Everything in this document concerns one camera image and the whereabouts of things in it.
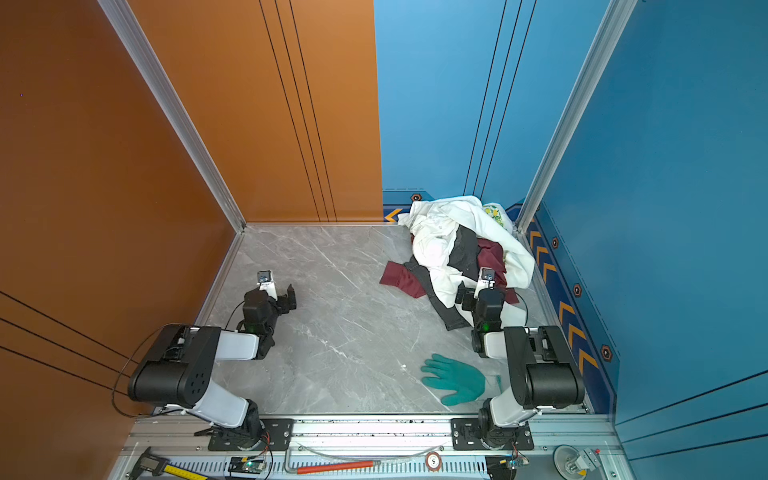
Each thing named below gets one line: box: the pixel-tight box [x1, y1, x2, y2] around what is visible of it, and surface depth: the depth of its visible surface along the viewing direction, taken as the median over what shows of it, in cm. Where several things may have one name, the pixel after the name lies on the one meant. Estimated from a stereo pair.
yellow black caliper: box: [128, 447, 208, 480], surface depth 71 cm
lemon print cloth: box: [482, 202, 513, 234], surface depth 118 cm
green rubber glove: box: [421, 354, 486, 406], surface depth 84 cm
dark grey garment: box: [404, 225, 479, 331], surface depth 99 cm
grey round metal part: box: [553, 444, 601, 480], surface depth 68 cm
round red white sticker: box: [425, 451, 442, 473], surface depth 72 cm
